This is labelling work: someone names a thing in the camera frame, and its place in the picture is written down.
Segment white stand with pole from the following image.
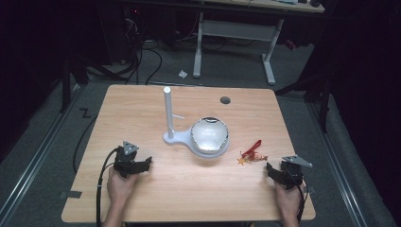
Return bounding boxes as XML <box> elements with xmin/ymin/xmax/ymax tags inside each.
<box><xmin>163</xmin><ymin>86</ymin><xmax>232</xmax><ymax>159</ymax></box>

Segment metal floor rail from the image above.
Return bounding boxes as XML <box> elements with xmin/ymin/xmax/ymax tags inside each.
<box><xmin>306</xmin><ymin>101</ymin><xmax>368</xmax><ymax>227</ymax></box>
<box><xmin>0</xmin><ymin>84</ymin><xmax>83</xmax><ymax>227</ymax></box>

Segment person's right hand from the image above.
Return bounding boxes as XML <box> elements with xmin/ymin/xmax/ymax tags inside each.
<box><xmin>273</xmin><ymin>180</ymin><xmax>306</xmax><ymax>222</ymax></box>

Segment red and yellow toy keychain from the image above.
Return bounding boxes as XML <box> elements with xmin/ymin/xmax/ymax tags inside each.
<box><xmin>236</xmin><ymin>139</ymin><xmax>270</xmax><ymax>166</ymax></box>

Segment person's left hand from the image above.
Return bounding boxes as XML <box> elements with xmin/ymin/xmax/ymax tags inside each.
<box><xmin>106</xmin><ymin>166</ymin><xmax>140</xmax><ymax>210</ymax></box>

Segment grey tape strip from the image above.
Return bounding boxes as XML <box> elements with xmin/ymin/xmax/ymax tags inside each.
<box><xmin>59</xmin><ymin>190</ymin><xmax>83</xmax><ymax>201</ymax></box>

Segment black stand leg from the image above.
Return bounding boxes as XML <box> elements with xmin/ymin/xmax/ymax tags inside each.
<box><xmin>318</xmin><ymin>75</ymin><xmax>332</xmax><ymax>134</ymax></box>
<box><xmin>59</xmin><ymin>55</ymin><xmax>72</xmax><ymax>114</ymax></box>

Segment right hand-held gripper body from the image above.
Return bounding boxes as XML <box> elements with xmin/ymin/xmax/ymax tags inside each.
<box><xmin>279</xmin><ymin>154</ymin><xmax>313</xmax><ymax>191</ymax></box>

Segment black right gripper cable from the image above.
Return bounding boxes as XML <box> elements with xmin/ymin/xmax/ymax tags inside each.
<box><xmin>285</xmin><ymin>164</ymin><xmax>309</xmax><ymax>223</ymax></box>

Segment white-framed desk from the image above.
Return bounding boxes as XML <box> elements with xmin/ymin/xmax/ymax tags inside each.
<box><xmin>181</xmin><ymin>0</ymin><xmax>325</xmax><ymax>86</ymax></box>

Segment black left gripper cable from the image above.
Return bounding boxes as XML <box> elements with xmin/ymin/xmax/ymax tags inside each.
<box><xmin>96</xmin><ymin>147</ymin><xmax>122</xmax><ymax>227</ymax></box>

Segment black floor cables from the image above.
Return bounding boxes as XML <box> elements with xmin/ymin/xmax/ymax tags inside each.
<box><xmin>84</xmin><ymin>17</ymin><xmax>164</xmax><ymax>86</ymax></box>

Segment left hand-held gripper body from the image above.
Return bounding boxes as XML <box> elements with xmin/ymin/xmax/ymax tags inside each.
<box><xmin>113</xmin><ymin>140</ymin><xmax>140</xmax><ymax>179</ymax></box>

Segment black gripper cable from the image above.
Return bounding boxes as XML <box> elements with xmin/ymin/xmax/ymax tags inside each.
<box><xmin>96</xmin><ymin>147</ymin><xmax>122</xmax><ymax>227</ymax></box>
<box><xmin>285</xmin><ymin>164</ymin><xmax>309</xmax><ymax>223</ymax></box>

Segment shiny metal bowl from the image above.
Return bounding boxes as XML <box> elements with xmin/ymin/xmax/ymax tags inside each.
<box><xmin>190</xmin><ymin>116</ymin><xmax>230</xmax><ymax>152</ymax></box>

